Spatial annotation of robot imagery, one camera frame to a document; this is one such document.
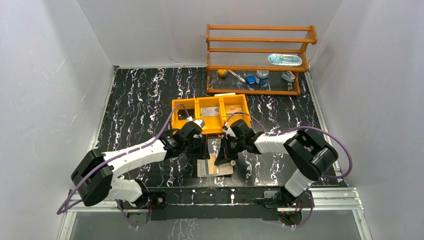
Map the orange wooden shelf rack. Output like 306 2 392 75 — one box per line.
205 24 318 96

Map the blue packaged item on shelf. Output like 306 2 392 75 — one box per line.
267 53 303 67

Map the aluminium frame rail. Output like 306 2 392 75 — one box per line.
57 187 372 240

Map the black card in bin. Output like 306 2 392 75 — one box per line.
177 108 195 121

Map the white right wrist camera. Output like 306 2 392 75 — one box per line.
222 124 236 138

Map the silver card in bin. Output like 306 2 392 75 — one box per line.
200 106 220 117

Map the middle orange bin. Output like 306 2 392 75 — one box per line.
196 96 224 135

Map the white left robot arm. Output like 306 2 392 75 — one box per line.
71 119 205 208

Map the blue small box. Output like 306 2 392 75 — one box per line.
245 74 256 85

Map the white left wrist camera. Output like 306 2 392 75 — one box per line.
186 116 205 129

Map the brown card in bin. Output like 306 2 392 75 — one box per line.
225 104 243 116

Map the left orange bin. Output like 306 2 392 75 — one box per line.
171 98 196 137

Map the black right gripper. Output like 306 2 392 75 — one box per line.
214 136 246 165

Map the orange bin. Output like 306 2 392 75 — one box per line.
196 96 224 135
219 94 251 127
171 98 196 137

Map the blue white tape roll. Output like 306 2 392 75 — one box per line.
255 70 270 85

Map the right orange bin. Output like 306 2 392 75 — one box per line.
219 94 251 127

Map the white marker pen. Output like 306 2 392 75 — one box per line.
228 69 246 83

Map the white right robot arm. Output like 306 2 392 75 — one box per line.
214 119 339 208

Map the yellow sponge block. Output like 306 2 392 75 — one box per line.
217 69 229 78

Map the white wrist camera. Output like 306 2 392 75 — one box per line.
186 116 205 129
222 124 236 138

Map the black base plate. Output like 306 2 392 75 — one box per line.
145 186 316 222

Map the beige leather card holder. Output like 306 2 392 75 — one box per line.
196 158 234 178

